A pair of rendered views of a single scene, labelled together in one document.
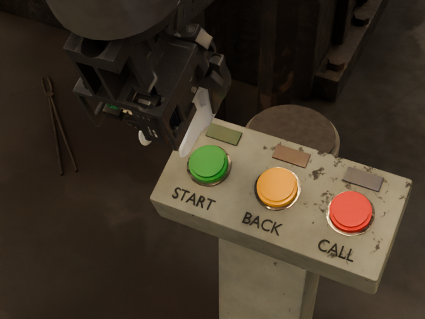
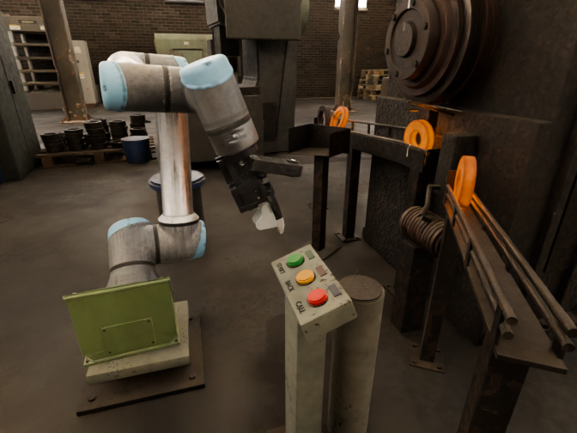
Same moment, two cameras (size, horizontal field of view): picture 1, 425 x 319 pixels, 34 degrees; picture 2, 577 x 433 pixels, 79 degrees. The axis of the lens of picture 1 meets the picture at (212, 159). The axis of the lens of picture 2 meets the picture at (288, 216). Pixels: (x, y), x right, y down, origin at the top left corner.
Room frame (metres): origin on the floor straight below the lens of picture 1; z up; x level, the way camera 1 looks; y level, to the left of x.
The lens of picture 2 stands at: (-0.01, -0.52, 1.03)
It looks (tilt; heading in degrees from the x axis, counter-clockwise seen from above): 24 degrees down; 48
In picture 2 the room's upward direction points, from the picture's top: straight up
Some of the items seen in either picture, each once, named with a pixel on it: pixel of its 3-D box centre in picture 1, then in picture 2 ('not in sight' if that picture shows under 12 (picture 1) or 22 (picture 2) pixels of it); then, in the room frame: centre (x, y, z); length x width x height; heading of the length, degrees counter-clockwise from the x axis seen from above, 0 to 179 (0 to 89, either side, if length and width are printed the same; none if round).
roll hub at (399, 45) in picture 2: not in sight; (409, 39); (1.33, 0.27, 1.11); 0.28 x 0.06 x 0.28; 64
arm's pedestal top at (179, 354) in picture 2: not in sight; (144, 337); (0.28, 0.59, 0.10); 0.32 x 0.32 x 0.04; 64
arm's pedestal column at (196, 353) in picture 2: not in sight; (147, 349); (0.28, 0.59, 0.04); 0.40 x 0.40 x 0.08; 64
